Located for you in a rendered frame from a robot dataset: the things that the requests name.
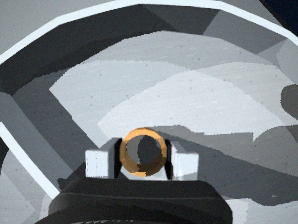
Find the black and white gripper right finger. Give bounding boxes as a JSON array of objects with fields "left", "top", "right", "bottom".
[{"left": 164, "top": 139, "right": 199, "bottom": 181}]

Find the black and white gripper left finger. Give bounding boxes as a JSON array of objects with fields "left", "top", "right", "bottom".
[{"left": 86, "top": 137, "right": 123, "bottom": 179}]

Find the bronze bushing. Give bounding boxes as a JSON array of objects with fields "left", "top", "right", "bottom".
[{"left": 120, "top": 127, "right": 167, "bottom": 177}]

